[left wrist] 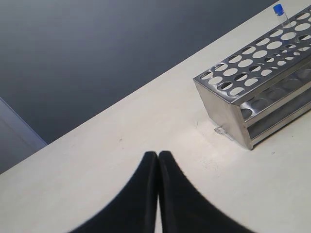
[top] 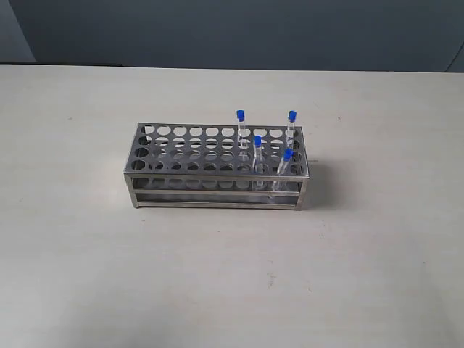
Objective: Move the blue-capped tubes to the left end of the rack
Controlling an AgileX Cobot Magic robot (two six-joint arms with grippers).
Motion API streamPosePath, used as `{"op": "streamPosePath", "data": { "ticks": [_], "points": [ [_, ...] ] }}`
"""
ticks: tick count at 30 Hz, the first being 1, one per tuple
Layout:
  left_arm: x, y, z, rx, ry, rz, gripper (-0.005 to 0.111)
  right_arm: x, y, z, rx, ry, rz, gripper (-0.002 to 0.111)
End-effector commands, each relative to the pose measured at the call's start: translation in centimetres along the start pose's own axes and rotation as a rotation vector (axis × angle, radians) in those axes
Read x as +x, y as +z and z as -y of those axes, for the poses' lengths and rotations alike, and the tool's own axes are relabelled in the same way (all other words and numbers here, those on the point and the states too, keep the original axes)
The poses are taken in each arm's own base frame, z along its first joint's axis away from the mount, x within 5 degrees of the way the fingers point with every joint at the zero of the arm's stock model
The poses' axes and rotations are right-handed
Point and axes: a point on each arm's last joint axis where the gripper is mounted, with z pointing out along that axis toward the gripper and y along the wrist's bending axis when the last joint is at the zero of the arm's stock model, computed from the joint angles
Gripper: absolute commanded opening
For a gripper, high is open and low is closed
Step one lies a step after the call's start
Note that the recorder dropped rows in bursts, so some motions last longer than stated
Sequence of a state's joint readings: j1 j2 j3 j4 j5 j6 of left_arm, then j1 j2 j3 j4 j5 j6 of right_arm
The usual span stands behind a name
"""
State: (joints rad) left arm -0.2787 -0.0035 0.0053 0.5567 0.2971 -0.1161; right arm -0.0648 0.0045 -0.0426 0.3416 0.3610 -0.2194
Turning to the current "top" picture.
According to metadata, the stainless steel test tube rack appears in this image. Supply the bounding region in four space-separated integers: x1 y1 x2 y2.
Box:
123 123 310 210

